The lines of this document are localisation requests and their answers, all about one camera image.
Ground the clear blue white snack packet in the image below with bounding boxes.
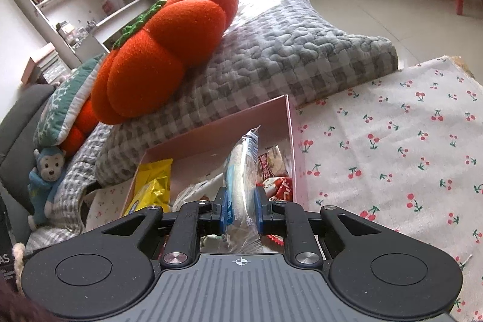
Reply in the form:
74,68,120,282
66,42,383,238
222,125,265,255

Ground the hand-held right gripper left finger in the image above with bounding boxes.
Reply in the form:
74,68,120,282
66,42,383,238
101,187,232,267

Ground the grey checked quilt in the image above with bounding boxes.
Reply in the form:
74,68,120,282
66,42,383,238
26,122,114,251

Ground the yellow blue-label snack packet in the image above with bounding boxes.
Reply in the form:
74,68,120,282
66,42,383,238
124,180,171,215

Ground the grey checked pillow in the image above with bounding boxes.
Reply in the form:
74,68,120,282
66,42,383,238
94,0,399,187

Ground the plain yellow snack packet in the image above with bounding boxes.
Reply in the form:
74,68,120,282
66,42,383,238
136,160,173,194

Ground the green snowflake pillow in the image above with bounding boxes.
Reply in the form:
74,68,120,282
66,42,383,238
33,52,108,147

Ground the stack of books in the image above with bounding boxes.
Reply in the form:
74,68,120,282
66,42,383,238
21,43,72,87

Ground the dark grey sofa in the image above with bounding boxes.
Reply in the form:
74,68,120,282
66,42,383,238
0,84,55,217

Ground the large orange pumpkin cushion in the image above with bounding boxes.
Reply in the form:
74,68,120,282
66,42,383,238
91,0,239,126

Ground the pink cardboard box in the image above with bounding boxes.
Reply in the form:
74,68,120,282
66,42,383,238
121,94,306,228

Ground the cherry print cloth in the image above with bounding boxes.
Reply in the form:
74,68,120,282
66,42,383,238
85,56,483,322

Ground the small red white snack packet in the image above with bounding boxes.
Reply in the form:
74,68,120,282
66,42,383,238
264,175,294,202

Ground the blue monkey plush toy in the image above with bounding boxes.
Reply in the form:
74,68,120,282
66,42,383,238
27,146,69,230

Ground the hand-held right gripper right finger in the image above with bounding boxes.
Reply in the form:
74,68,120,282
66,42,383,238
254,186,382,267

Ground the crumpled white red snack packet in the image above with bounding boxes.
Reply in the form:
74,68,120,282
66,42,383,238
258,146,291,179

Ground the small orange pumpkin cushion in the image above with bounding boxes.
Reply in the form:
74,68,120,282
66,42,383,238
60,99,101,157

